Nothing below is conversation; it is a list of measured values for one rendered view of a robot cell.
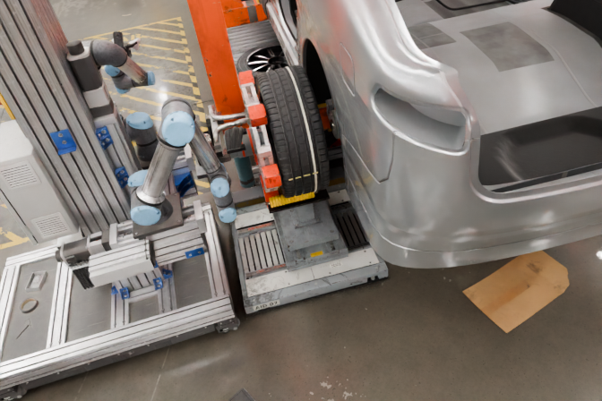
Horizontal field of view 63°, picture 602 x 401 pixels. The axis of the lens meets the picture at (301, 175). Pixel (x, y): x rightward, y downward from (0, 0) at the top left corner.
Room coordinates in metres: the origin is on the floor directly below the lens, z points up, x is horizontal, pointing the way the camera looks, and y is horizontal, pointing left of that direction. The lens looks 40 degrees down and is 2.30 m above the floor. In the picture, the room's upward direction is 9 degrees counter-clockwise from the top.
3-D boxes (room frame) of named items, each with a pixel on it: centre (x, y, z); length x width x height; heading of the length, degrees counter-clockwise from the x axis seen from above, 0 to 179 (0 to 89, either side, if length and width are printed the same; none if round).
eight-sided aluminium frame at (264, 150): (2.08, 0.18, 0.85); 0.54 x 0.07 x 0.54; 7
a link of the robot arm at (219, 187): (1.60, 0.35, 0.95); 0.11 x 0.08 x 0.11; 9
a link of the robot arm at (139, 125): (2.16, 0.77, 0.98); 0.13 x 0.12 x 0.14; 86
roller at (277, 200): (1.97, 0.07, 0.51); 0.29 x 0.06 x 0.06; 97
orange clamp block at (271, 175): (1.77, 0.14, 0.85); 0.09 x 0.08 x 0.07; 7
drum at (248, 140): (2.07, 0.25, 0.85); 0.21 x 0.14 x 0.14; 97
